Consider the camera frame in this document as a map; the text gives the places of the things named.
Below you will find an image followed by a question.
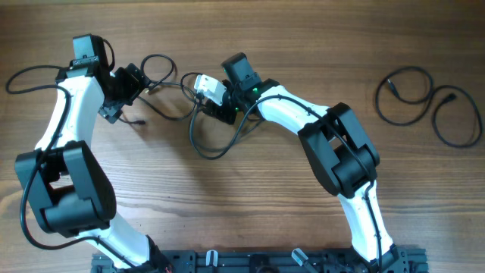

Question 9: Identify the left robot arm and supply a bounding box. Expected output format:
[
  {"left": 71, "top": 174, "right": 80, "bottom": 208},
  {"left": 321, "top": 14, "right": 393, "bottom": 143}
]
[{"left": 14, "top": 34, "right": 174, "bottom": 272}]

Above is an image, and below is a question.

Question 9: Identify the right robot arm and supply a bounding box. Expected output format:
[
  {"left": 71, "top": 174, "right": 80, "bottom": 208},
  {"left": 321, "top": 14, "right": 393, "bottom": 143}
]
[{"left": 194, "top": 52, "right": 394, "bottom": 272}]

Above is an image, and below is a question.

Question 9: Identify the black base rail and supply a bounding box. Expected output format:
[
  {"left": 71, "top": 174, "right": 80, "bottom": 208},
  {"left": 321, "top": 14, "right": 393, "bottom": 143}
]
[{"left": 90, "top": 248, "right": 429, "bottom": 273}]

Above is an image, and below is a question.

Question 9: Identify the left camera black cable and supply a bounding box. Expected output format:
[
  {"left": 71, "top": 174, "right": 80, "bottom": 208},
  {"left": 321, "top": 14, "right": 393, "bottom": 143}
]
[{"left": 5, "top": 37, "right": 152, "bottom": 272}]

